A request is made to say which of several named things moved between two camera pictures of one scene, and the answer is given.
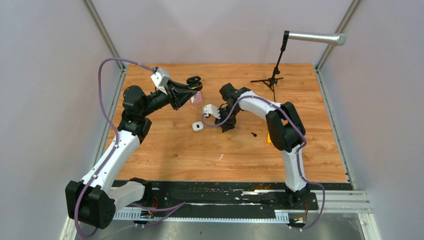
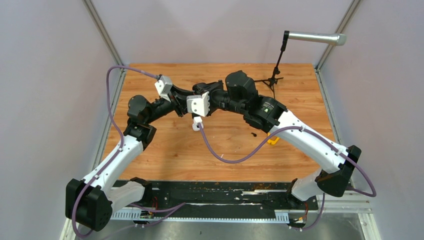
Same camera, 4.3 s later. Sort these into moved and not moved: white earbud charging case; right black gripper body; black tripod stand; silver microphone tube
Moved: right black gripper body
Not moved: silver microphone tube; white earbud charging case; black tripod stand
